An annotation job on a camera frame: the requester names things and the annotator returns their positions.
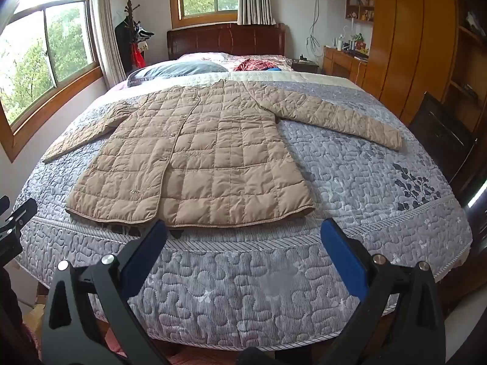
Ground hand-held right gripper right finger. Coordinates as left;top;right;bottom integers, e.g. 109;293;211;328
320;218;447;365

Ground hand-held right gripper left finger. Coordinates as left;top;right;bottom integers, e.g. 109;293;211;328
40;218;170;365

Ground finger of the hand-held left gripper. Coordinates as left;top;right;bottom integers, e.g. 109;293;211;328
0;196;39;267

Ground beige quilted coat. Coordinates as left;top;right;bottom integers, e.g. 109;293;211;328
43;79;403;229

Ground coat rack with clothes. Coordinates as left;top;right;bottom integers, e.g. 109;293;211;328
114;0;156;80

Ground bed with pebble-pattern quilt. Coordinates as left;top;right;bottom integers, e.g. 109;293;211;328
11;55;474;350

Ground cardboard box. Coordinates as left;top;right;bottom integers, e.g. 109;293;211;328
15;270;48;335

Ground black chair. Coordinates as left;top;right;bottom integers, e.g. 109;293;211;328
407;91;481;198

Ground large wooden-framed window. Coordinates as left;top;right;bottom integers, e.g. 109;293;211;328
0;0;105;160

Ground grey-blue pillow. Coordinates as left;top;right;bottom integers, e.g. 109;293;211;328
127;61;229;88

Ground dark nightstand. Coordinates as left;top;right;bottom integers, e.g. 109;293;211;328
292;59;319;74

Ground wooden desk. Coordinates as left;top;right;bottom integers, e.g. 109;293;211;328
323;45;370;84

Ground long beige curtain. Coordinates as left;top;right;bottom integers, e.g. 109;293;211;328
91;0;127;88

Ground red floral pillow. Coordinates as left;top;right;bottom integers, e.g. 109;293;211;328
233;58;280;73

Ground pink floral pillow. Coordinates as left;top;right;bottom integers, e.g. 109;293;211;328
179;53;293;72

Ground open wooden shelf unit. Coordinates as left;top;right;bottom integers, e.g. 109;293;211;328
449;8;487;132

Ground dark wooden headboard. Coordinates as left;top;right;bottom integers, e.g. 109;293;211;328
166;23;286;61

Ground wooden wardrobe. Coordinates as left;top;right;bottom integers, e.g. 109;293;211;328
327;0;459;126

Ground hanging white cables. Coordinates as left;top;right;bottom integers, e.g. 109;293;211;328
306;0;325;52

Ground wooden wall shelf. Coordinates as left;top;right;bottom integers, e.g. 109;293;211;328
345;0;376;21

